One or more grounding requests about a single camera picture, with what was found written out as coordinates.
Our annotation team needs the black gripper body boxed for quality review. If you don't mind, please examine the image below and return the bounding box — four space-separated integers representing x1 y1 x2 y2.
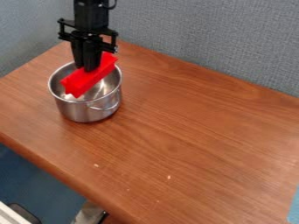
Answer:
55 17 118 55

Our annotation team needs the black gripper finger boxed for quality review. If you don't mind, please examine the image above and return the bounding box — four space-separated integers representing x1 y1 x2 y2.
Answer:
82 40 101 72
70 39 83 68

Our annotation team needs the red rectangular block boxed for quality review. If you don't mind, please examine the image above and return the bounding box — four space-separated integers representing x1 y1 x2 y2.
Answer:
59 52 117 98

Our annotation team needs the metal pot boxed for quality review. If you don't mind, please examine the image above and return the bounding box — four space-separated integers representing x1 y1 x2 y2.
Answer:
47 61 122 123

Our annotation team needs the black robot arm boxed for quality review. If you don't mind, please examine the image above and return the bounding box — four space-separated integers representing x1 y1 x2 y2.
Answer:
57 0 117 72

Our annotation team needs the metal table leg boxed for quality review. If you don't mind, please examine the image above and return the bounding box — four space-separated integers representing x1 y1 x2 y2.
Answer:
70 201 107 224

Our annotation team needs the black cable loop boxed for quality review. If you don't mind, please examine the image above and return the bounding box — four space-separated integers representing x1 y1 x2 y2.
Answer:
102 0 117 11

